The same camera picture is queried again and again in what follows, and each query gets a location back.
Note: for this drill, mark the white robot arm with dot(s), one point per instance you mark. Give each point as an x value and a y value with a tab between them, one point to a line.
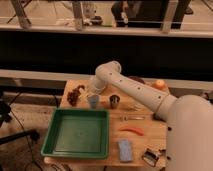
189	118

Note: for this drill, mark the small metal cup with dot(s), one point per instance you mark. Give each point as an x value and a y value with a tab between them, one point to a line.
114	101

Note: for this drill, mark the blue plastic cup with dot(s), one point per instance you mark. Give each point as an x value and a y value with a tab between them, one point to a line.
93	100

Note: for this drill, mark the clear plastic cup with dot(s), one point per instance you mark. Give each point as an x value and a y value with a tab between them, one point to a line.
138	106

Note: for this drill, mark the red bowl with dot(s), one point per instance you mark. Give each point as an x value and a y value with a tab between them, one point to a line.
103	89

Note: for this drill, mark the purple bowl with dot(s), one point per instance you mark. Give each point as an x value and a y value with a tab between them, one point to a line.
138	79

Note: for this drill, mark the bunch of red grapes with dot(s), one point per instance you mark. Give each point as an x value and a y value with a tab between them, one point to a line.
72	97

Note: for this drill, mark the silver spoon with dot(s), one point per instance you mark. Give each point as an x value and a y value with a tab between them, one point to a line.
126	118

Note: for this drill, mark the orange fruit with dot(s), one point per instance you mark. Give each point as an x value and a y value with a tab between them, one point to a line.
159	84

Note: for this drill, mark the orange carrot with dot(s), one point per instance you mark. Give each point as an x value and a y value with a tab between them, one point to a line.
133	129

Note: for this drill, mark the green plastic tray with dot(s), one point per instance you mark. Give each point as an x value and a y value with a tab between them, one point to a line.
77	134

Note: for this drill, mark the blue sponge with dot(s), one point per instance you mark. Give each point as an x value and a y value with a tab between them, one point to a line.
125	150

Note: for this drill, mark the metal clip tool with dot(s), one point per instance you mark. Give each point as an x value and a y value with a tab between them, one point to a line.
150	157

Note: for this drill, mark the black stand left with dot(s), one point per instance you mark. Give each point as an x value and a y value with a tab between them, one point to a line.
12	129

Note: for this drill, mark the black handled utensil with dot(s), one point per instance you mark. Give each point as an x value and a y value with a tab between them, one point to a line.
162	151

